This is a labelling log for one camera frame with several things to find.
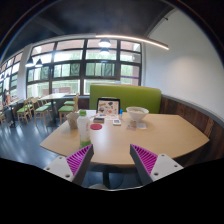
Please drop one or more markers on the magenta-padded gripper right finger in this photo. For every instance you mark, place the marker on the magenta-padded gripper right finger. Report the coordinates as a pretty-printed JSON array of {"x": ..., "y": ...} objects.
[{"x": 146, "y": 160}]

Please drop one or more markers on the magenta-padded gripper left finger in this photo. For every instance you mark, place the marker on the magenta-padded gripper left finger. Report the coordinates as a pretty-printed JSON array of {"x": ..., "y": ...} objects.
[{"x": 78, "y": 159}]

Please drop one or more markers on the green-capped clear drink bottle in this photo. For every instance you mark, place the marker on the green-capped clear drink bottle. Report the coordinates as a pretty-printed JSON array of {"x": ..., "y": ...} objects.
[{"x": 83, "y": 128}]

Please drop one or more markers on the white paper receipt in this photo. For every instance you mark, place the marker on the white paper receipt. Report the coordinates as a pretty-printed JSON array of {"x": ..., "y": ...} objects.
[{"x": 141, "y": 126}]

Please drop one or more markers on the small pinkish paper card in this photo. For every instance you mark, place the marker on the small pinkish paper card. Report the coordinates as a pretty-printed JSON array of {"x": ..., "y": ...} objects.
[{"x": 131, "y": 127}]

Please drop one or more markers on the flat round red coaster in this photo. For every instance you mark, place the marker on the flat round red coaster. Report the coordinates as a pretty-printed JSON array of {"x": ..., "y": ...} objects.
[{"x": 96, "y": 127}]

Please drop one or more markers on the beige patterned cup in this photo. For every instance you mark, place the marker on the beige patterned cup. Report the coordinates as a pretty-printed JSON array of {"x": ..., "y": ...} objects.
[{"x": 72, "y": 120}]

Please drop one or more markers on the small black wallet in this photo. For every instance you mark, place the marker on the small black wallet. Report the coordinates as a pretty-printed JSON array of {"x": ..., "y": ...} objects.
[{"x": 98, "y": 120}]

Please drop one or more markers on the white ceramic bowl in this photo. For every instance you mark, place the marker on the white ceramic bowl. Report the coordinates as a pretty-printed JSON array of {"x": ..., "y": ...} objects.
[{"x": 137, "y": 114}]

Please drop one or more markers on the white printed paper sheet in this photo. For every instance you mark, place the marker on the white printed paper sheet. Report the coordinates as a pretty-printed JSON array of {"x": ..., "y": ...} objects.
[{"x": 91, "y": 113}]

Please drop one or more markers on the small blue-capped white bottle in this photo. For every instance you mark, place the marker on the small blue-capped white bottle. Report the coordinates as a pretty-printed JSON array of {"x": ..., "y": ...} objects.
[{"x": 121, "y": 114}]

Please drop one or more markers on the black sticker-covered tablet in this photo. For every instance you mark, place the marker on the black sticker-covered tablet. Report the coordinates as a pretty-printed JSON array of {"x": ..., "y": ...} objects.
[{"x": 108, "y": 107}]

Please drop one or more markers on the group of green-seated wooden chairs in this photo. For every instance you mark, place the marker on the group of green-seated wooden chairs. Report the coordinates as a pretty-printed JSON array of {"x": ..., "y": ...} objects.
[{"x": 42, "y": 109}]

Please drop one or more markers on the green upholstered booth bench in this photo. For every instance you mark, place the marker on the green upholstered booth bench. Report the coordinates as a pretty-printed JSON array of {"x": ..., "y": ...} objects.
[{"x": 133, "y": 96}]

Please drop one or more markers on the wooden dining table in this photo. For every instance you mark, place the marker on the wooden dining table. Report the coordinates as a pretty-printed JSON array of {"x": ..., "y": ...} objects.
[{"x": 53, "y": 96}]

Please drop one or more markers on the person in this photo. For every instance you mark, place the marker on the person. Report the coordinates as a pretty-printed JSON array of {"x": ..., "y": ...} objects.
[{"x": 6, "y": 98}]

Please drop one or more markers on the group of pendant lamps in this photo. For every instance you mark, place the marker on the group of pendant lamps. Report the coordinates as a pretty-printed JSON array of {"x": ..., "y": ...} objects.
[{"x": 104, "y": 43}]

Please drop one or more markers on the long curved linear light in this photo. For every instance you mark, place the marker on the long curved linear light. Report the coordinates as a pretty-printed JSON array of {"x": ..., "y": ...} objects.
[{"x": 133, "y": 38}]

